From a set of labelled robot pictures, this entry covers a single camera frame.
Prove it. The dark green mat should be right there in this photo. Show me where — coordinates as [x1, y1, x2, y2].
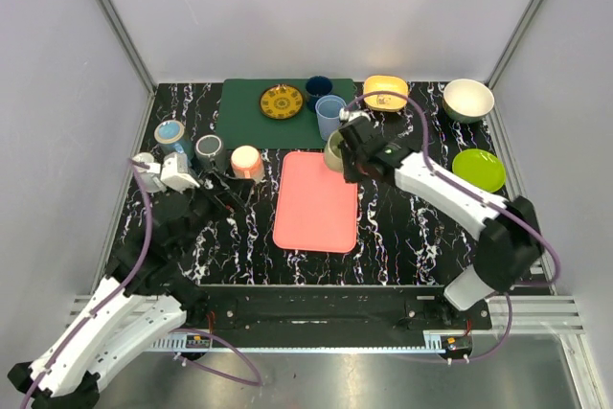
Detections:
[214, 78, 359, 150]

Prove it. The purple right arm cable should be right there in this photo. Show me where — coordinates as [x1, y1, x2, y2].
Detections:
[344, 90, 564, 365]

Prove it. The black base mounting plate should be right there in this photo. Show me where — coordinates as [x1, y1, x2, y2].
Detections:
[186, 285, 492, 350]

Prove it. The yellow square bowl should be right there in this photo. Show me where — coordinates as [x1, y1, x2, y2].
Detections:
[363, 75, 409, 112]

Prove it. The white round bowl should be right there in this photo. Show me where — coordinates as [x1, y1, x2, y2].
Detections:
[443, 79, 495, 124]

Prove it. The sage green mug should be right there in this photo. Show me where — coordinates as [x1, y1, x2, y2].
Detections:
[324, 130, 343, 173]

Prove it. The pink plastic tray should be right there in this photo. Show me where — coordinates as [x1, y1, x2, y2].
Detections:
[273, 151, 358, 254]

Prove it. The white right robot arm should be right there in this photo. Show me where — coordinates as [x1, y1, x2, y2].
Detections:
[339, 115, 545, 329]

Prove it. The lime green plate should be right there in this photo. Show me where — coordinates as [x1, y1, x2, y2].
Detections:
[452, 148, 506, 193]

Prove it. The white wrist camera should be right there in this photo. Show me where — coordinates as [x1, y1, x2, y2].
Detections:
[339, 107, 371, 125]
[159, 152, 199, 193]

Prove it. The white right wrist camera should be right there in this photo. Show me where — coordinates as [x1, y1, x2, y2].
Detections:
[339, 107, 371, 125]

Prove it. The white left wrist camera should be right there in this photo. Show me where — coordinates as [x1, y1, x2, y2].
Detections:
[159, 152, 199, 193]

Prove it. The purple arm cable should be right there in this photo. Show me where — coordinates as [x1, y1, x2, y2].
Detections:
[18, 159, 262, 409]
[344, 90, 564, 365]

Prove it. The pink and white mug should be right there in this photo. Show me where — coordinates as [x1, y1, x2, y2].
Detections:
[231, 146, 264, 183]

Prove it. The light blue plastic cup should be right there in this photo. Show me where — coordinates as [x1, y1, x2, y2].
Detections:
[315, 95, 346, 142]

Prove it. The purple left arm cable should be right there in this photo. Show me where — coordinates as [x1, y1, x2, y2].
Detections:
[18, 159, 262, 409]

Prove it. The yellow patterned plate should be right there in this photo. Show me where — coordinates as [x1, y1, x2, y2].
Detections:
[259, 84, 304, 120]

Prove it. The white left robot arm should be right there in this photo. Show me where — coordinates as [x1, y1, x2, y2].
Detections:
[8, 171, 251, 408]

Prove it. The white grey mug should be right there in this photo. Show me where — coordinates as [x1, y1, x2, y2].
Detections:
[131, 152, 164, 193]

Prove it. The dark grey mug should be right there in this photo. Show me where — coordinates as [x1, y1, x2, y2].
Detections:
[194, 134, 228, 172]

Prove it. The dark blue cup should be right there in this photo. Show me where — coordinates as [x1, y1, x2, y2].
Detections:
[305, 76, 333, 112]

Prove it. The light blue glazed mug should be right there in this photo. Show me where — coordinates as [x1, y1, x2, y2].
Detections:
[154, 120, 194, 161]

